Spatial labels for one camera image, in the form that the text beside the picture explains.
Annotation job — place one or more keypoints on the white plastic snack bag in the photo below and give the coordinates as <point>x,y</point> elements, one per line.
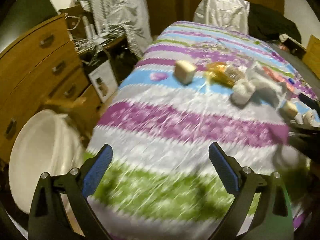
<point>271,91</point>

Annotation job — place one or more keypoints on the brown wooden dresser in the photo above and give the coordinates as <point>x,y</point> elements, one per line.
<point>41,64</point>

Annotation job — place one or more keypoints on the black bedding pile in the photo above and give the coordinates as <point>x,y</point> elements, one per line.
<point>266,24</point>

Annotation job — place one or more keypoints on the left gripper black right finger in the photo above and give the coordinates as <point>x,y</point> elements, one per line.
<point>273,217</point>

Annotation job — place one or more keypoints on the red flat packet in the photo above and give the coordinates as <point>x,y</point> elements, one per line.
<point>278,78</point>

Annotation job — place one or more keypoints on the colourful striped bedspread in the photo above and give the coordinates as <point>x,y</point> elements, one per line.
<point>161,183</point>

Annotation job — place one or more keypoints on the white wifi router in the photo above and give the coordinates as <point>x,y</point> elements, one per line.
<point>92,41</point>

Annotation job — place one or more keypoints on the light wooden furniture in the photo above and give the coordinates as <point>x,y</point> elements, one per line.
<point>312,56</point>

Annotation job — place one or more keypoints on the grey striped hanging cloth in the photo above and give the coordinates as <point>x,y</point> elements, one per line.
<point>118,17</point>

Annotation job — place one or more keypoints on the white plastic bucket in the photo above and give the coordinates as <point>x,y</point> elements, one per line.
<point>48,142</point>

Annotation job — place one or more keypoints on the wooden chair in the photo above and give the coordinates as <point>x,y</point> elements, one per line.
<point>82,113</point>

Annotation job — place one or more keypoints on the beige sponge cube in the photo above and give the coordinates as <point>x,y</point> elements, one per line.
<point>184,71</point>
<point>289,109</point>

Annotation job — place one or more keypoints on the black flat screen television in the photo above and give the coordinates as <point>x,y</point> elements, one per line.
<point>22,16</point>

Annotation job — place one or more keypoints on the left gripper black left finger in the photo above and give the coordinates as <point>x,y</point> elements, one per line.
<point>48,218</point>

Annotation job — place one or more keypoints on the small crumpled paper ball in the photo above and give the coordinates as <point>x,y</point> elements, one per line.
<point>308,118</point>

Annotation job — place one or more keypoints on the white product box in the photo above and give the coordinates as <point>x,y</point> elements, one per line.
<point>104,81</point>

